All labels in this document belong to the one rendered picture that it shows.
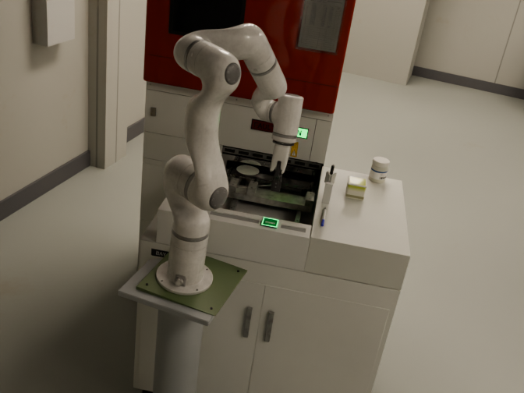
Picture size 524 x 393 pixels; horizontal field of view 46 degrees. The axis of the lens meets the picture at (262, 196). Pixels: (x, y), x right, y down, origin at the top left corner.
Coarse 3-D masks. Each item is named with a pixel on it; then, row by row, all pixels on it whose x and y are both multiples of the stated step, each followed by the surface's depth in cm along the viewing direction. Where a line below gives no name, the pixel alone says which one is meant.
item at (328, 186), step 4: (328, 172) 236; (328, 176) 236; (332, 176) 236; (324, 180) 242; (328, 180) 238; (332, 180) 239; (328, 184) 237; (332, 184) 237; (324, 188) 238; (328, 188) 238; (324, 192) 239; (328, 192) 239; (324, 196) 240; (328, 196) 239; (324, 200) 240; (328, 200) 240
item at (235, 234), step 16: (160, 208) 222; (160, 224) 224; (224, 224) 220; (240, 224) 220; (256, 224) 221; (288, 224) 224; (304, 224) 226; (160, 240) 227; (208, 240) 224; (224, 240) 223; (240, 240) 222; (256, 240) 221; (272, 240) 220; (288, 240) 219; (304, 240) 218; (240, 256) 225; (256, 256) 224; (272, 256) 223; (288, 256) 222; (304, 256) 221
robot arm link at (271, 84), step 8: (272, 72) 186; (280, 72) 190; (256, 80) 189; (264, 80) 188; (272, 80) 188; (280, 80) 191; (256, 88) 204; (264, 88) 191; (272, 88) 191; (280, 88) 192; (256, 96) 200; (264, 96) 195; (272, 96) 194; (280, 96) 195; (256, 104) 205; (264, 104) 208; (272, 104) 208; (256, 112) 210; (264, 112) 209; (264, 120) 212
